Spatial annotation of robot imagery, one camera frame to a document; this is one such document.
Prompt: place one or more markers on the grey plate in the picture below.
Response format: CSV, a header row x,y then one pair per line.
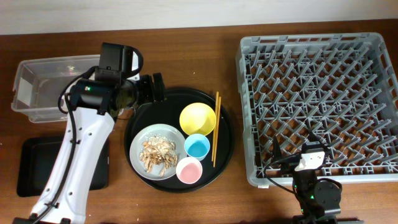
x,y
136,147

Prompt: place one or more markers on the grey dishwasher rack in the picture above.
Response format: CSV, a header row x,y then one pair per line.
x,y
340,87

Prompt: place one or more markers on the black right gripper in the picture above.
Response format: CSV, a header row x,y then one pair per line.
x,y
277,155

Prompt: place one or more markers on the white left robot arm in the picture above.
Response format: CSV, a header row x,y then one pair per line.
x,y
65,195

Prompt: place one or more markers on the yellow bowl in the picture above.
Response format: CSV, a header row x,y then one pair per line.
x,y
197,118

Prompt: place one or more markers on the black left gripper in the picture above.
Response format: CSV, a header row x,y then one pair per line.
x,y
150,95

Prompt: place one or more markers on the clear plastic waste bin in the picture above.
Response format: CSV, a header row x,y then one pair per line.
x,y
38,84

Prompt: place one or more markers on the blue cup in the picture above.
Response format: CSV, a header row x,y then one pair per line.
x,y
197,146

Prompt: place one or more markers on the food scraps on plate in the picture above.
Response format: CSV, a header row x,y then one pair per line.
x,y
158,150

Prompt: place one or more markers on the black rectangular bin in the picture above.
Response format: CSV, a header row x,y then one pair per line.
x,y
37,159

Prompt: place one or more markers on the pink cup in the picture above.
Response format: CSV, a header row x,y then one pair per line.
x,y
189,170

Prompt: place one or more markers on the round black tray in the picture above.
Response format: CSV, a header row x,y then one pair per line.
x,y
168,112

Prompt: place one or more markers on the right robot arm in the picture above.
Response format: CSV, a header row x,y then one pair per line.
x,y
319,199

